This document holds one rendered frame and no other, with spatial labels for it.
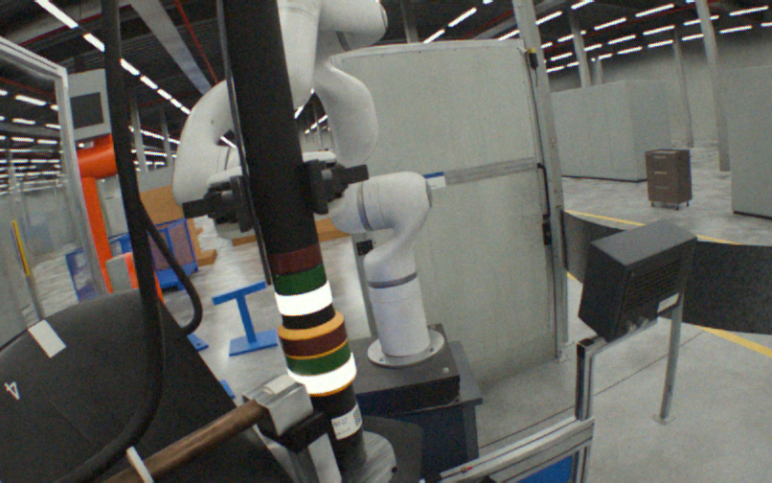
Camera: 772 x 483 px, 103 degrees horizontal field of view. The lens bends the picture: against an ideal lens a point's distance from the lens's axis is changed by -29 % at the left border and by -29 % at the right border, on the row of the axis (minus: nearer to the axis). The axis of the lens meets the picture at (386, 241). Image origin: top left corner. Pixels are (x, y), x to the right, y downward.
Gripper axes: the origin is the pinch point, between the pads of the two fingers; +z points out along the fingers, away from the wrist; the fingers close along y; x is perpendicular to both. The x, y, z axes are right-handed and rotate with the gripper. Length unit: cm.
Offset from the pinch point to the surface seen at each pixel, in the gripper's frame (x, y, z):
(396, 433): -33.0, -7.7, -18.8
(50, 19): 404, 382, -763
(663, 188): -110, -558, -408
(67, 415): -10.6, 17.9, 1.5
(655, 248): -25, -68, -30
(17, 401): -8.8, 21.4, 1.9
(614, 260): -25, -57, -32
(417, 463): -31.4, -7.7, -10.2
